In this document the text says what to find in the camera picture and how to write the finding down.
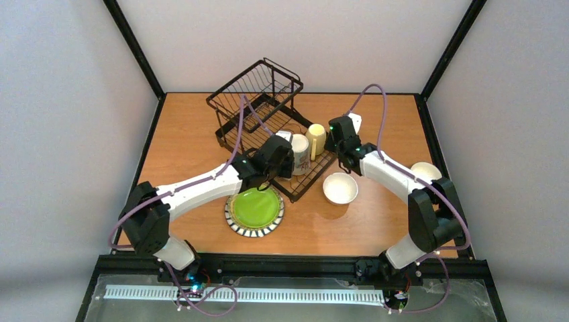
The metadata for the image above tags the tall patterned ceramic cup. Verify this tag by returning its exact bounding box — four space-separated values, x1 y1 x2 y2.
291 134 311 176

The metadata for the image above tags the yellow ceramic mug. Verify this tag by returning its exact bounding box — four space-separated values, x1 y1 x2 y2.
305 123 327 161

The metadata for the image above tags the black wire dish rack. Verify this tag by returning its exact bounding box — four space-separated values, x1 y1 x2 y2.
206 58 336 203

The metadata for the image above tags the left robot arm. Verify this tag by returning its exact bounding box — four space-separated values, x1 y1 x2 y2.
118 135 294 271

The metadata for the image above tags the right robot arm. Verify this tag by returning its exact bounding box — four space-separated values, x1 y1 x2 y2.
325 115 467 270

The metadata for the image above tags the green plate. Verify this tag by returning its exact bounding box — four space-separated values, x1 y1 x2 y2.
229 188 281 229

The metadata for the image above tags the striped plate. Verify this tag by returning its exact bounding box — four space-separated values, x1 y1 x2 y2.
224 186 285 238

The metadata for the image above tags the white bowl at right edge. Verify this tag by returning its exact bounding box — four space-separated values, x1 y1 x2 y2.
411 162 443 180

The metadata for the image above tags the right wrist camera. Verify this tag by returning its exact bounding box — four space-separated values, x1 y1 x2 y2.
348 112 362 134

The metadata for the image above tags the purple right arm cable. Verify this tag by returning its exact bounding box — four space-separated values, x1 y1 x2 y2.
346 83 472 315

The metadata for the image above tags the black enclosure frame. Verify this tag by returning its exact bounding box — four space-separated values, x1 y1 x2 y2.
76 1 507 321

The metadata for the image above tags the white cable duct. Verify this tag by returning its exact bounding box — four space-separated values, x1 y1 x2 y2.
102 284 384 306

